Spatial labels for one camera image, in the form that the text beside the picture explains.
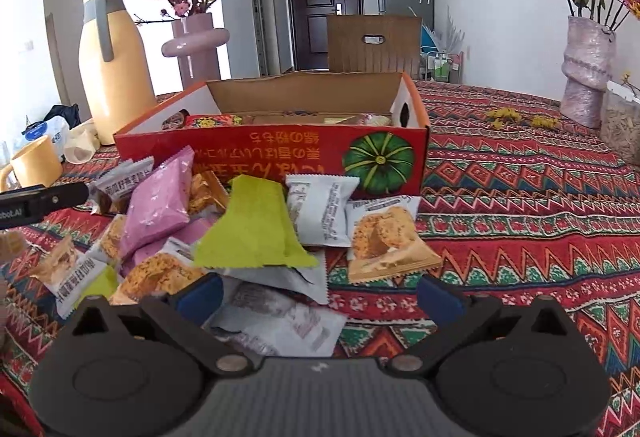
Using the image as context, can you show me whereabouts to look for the silver white snack packet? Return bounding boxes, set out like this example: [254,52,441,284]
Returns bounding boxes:
[88,156,154,215]

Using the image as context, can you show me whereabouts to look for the orange biscuit snack packet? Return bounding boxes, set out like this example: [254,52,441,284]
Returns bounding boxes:
[108,238,205,306]

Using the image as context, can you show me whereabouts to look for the yellow ceramic mug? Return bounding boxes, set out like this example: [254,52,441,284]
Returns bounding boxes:
[0,137,63,192]

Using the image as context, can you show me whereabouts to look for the pink snack packet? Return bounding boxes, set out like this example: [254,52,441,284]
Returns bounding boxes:
[120,214,219,278]
[119,145,194,261]

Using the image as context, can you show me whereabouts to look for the blue white tissue pack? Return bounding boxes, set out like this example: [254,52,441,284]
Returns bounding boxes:
[14,115,70,162]

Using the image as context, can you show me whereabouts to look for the crumpled beige paper cup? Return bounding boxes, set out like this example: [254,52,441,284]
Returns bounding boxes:
[63,119,101,165]

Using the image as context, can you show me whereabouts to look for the biscuit picture snack packet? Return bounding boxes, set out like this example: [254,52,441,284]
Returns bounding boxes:
[345,195,442,284]

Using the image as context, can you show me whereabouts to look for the green snack packet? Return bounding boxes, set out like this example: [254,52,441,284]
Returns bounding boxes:
[193,175,318,269]

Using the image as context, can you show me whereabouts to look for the yellow thermos jug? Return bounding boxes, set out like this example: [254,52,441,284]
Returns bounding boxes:
[78,0,156,145]

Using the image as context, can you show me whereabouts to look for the white grey snack packet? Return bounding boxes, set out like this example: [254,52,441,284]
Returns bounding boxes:
[285,174,360,247]

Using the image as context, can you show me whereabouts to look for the red snack packet in box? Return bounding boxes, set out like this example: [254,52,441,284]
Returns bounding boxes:
[184,114,243,129]

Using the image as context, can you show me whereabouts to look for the fallen yellow flowers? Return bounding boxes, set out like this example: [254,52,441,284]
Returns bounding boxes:
[485,108,561,130]

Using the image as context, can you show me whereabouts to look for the red cardboard snack box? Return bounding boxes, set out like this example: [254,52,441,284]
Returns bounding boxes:
[115,72,431,197]

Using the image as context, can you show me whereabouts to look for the clear container of seeds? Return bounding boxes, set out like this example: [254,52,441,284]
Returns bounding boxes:
[600,80,640,166]

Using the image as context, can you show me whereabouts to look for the textured pink vase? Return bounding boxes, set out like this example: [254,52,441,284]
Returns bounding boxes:
[560,16,616,129]

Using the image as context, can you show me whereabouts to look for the wooden chair back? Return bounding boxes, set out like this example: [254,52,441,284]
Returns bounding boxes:
[328,14,422,79]

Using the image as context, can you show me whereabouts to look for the pink ring vase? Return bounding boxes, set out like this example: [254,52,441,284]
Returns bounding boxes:
[162,12,230,90]

